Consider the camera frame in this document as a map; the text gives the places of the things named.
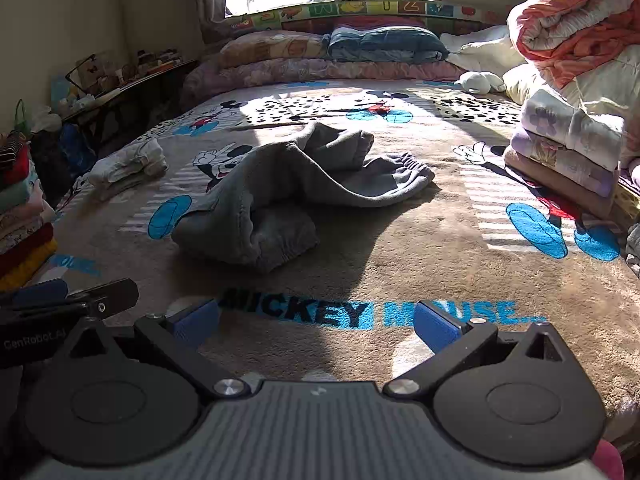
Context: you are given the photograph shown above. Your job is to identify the grey sweatpants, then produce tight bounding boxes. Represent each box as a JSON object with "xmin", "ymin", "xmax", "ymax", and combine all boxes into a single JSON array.
[{"xmin": 171, "ymin": 122, "xmax": 434, "ymax": 273}]

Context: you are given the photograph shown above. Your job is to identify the stack of colourful folded clothes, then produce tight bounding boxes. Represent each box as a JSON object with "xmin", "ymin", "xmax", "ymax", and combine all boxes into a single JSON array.
[{"xmin": 0, "ymin": 131, "xmax": 58, "ymax": 294}]

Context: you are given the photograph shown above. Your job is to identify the Mickey Mouse fleece blanket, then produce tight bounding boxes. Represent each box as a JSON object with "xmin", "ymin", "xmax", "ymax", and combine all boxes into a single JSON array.
[{"xmin": 39, "ymin": 81, "xmax": 639, "ymax": 443}]

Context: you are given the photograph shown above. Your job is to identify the folded white grey garment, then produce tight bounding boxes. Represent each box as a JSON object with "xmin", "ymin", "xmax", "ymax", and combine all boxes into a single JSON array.
[{"xmin": 88, "ymin": 136, "xmax": 168, "ymax": 202}]

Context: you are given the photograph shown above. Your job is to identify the dark cluttered side table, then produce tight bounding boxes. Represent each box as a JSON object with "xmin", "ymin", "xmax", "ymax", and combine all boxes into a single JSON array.
[{"xmin": 30, "ymin": 60, "xmax": 200, "ymax": 206}]

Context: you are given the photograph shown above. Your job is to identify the lavender folded cloth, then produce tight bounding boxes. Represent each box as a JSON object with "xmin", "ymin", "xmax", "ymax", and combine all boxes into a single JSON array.
[{"xmin": 511, "ymin": 129, "xmax": 616, "ymax": 197}]

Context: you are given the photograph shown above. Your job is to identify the white purple floral folded cloth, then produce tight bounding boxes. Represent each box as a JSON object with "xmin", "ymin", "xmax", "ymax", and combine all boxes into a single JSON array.
[{"xmin": 522, "ymin": 87, "xmax": 624, "ymax": 171}]

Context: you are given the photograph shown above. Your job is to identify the white plush toy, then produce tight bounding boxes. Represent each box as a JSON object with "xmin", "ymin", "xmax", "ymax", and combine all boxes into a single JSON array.
[{"xmin": 456, "ymin": 72, "xmax": 506, "ymax": 96}]

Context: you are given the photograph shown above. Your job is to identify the orange patterned pillow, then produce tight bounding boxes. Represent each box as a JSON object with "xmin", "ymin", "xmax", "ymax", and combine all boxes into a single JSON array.
[{"xmin": 218, "ymin": 30, "xmax": 330, "ymax": 68}]

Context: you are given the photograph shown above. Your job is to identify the pink purple quilt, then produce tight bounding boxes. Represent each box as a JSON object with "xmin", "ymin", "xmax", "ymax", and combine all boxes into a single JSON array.
[{"xmin": 180, "ymin": 58, "xmax": 464, "ymax": 108}]

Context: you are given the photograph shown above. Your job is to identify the blue folded blanket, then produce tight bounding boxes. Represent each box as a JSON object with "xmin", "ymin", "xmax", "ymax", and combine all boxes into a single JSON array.
[{"xmin": 326, "ymin": 26, "xmax": 449, "ymax": 64}]

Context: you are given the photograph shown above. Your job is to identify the cream duvet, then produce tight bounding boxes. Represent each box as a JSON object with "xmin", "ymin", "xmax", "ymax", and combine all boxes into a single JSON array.
[{"xmin": 439, "ymin": 24, "xmax": 640, "ymax": 122}]

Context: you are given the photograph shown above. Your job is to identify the orange white rolled comforter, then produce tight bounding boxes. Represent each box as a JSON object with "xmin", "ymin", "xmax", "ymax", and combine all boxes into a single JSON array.
[{"xmin": 506, "ymin": 0, "xmax": 639, "ymax": 90}]

